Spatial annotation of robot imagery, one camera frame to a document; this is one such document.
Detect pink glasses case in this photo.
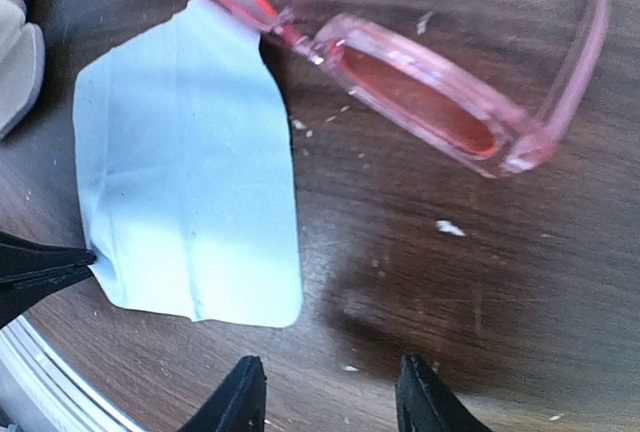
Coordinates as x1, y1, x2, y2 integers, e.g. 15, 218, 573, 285
0, 0, 45, 140

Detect pink frame glasses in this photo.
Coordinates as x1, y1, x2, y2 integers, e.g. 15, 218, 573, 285
212, 0, 611, 178

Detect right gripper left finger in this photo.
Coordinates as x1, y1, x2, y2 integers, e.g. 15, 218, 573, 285
178, 356, 267, 432

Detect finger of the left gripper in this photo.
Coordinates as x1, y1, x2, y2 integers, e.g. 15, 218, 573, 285
0, 232, 96, 327

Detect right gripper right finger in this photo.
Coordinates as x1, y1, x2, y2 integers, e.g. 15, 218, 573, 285
395, 354, 491, 432

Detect blue cleaning cloth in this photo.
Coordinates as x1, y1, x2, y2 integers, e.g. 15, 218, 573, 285
73, 0, 303, 328

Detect front aluminium rail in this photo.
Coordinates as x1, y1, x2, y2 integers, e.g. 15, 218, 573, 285
1, 316, 142, 431

